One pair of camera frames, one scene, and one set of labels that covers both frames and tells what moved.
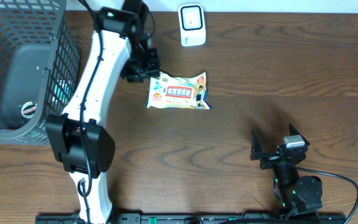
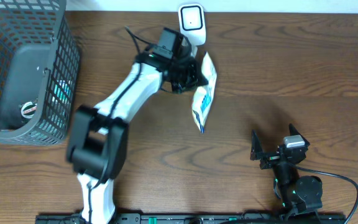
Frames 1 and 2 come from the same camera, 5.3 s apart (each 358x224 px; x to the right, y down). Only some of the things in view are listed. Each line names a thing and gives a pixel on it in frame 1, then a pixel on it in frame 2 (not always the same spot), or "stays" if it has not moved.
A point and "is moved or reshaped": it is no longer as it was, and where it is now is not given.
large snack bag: [168, 91] is moved or reshaped
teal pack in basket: [63, 89] stays
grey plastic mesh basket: [30, 68] stays
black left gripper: [142, 72] → [189, 76]
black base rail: [291, 218] stays
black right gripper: [257, 154] stays
